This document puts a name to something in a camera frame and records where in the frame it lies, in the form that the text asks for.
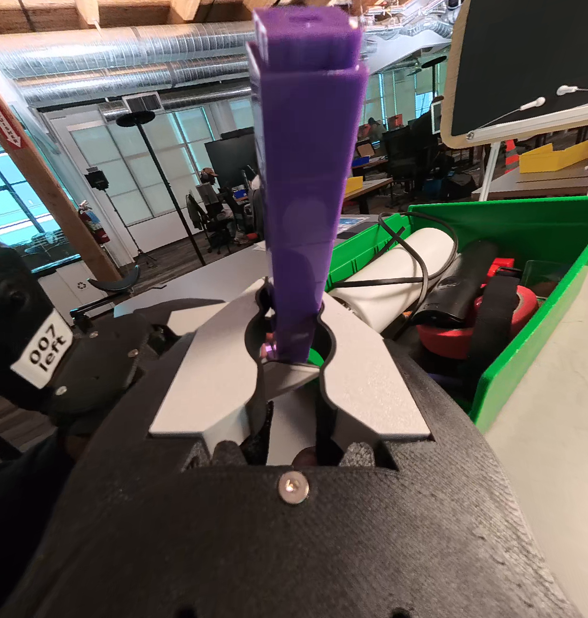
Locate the yellow box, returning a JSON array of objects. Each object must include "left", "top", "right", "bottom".
[{"left": 518, "top": 137, "right": 588, "bottom": 175}]

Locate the black round lamp stand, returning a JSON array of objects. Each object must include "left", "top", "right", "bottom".
[{"left": 115, "top": 110, "right": 210, "bottom": 268}]

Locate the black cylindrical handle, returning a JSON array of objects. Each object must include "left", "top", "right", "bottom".
[{"left": 413, "top": 240, "right": 499, "bottom": 331}]

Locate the large silver air duct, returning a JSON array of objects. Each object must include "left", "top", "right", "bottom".
[{"left": 0, "top": 22, "right": 261, "bottom": 80}]

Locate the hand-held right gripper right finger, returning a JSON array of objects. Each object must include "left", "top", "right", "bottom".
[{"left": 318, "top": 295, "right": 433, "bottom": 456}]

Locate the clear plastic box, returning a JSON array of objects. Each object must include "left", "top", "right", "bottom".
[{"left": 524, "top": 257, "right": 576, "bottom": 292}]

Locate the purple plastic tool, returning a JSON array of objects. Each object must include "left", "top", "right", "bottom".
[{"left": 246, "top": 8, "right": 369, "bottom": 366}]

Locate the white cylinder with black cap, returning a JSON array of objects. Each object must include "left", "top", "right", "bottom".
[{"left": 331, "top": 227, "right": 459, "bottom": 334}]

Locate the white cable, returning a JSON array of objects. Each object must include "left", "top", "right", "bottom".
[{"left": 495, "top": 84, "right": 582, "bottom": 124}]

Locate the thin silver air duct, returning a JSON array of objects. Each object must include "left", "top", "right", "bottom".
[{"left": 14, "top": 58, "right": 256, "bottom": 109}]

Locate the red round tool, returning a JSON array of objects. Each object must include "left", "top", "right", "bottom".
[{"left": 415, "top": 285, "right": 543, "bottom": 361}]

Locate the white recycling cabinet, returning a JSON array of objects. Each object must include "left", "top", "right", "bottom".
[{"left": 39, "top": 263, "right": 111, "bottom": 314}]

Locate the black cable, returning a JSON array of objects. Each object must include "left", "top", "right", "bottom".
[{"left": 341, "top": 215, "right": 459, "bottom": 312}]

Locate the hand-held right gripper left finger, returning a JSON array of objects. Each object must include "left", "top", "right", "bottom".
[{"left": 148, "top": 280, "right": 272, "bottom": 462}]

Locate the red fire extinguisher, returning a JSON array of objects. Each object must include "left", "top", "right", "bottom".
[{"left": 80, "top": 201, "right": 111, "bottom": 247}]

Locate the black monitor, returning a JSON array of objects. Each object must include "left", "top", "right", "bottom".
[{"left": 205, "top": 133, "right": 258, "bottom": 192}]

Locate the green plastic bin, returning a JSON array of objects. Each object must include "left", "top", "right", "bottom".
[{"left": 325, "top": 196, "right": 588, "bottom": 432}]

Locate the black strap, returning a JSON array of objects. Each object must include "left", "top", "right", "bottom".
[{"left": 468, "top": 269, "right": 523, "bottom": 392}]

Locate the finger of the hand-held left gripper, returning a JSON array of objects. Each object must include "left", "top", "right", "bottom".
[{"left": 259, "top": 360, "right": 321, "bottom": 400}]

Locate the black panel with pale rim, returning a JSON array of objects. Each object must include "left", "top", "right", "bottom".
[{"left": 439, "top": 0, "right": 588, "bottom": 150}]

